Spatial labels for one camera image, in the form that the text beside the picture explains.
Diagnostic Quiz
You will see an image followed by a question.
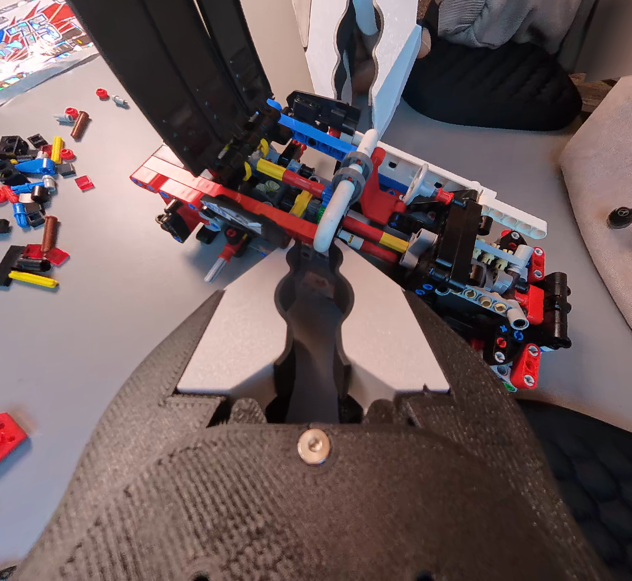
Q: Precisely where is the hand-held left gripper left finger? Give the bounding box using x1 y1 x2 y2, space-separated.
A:
175 245 291 395

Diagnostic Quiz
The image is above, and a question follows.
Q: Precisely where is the red square lego plate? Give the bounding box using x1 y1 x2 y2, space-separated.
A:
0 412 29 462

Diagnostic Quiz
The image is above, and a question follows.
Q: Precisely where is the holographic sticker sheet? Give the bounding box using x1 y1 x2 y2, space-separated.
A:
0 0 100 109

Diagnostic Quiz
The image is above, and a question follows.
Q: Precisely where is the lego race car model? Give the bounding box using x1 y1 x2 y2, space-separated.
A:
35 0 574 392

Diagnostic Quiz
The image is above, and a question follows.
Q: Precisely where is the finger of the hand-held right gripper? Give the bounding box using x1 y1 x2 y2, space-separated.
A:
369 0 425 134
290 0 357 104

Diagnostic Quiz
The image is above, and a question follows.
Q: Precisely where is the pile of small lego pieces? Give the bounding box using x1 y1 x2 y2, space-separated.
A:
0 88 130 291

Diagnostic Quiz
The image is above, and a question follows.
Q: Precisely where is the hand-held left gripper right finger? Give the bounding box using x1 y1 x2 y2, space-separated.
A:
338 244 452 416

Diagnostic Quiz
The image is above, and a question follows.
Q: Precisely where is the white and blue lego panel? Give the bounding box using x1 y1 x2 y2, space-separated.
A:
353 142 550 241

